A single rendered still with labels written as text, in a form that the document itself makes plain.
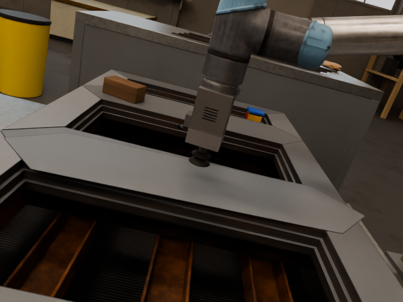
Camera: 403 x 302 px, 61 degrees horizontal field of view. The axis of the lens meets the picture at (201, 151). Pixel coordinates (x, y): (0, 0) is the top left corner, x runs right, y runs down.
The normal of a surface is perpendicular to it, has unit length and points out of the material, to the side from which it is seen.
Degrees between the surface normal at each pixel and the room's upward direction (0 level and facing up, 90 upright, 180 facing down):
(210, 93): 90
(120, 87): 90
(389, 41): 105
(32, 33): 93
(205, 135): 90
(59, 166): 0
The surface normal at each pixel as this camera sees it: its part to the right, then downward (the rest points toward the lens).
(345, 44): -0.06, 0.67
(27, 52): 0.55, 0.49
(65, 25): 0.00, 0.39
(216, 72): -0.36, 0.29
